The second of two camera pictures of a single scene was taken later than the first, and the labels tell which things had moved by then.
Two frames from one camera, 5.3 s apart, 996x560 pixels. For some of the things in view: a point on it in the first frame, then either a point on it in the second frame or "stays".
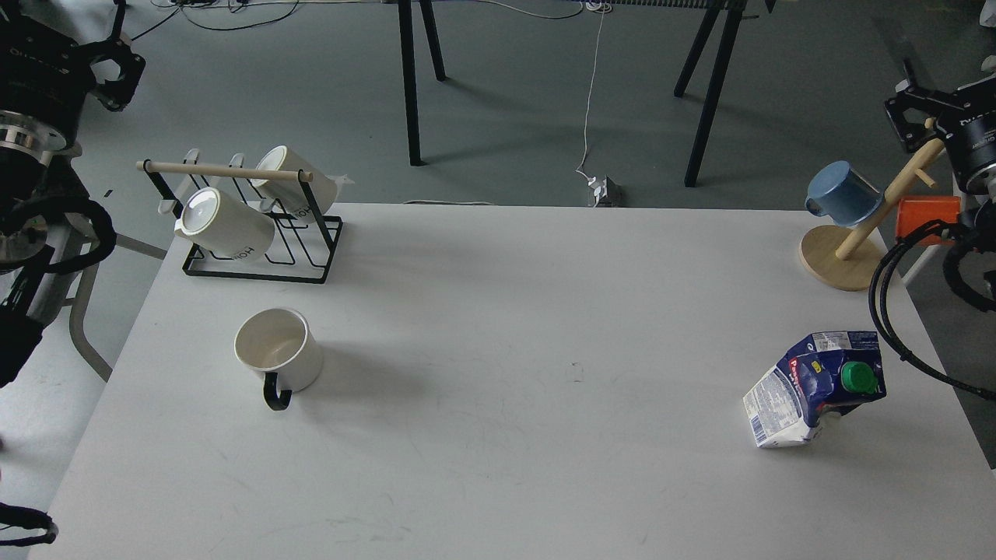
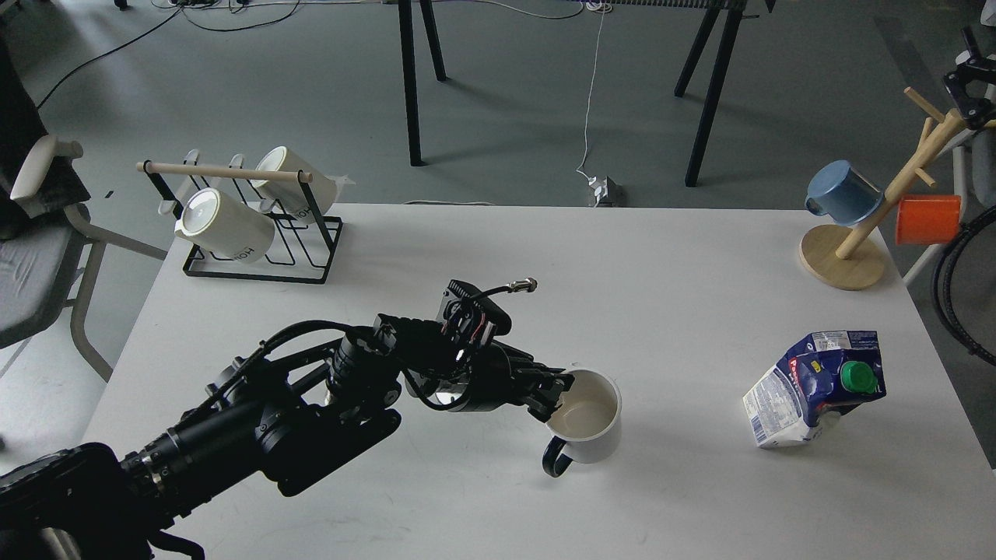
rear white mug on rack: (290, 194) stays
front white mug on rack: (221, 224) stays
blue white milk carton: (827, 372) stays
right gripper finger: (913, 82) -> (967, 85)
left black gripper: (43, 75) -> (461, 364)
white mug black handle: (280, 345) -> (587, 427)
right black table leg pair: (734, 9) stays
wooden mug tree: (846, 257) stays
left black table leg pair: (405, 14) stays
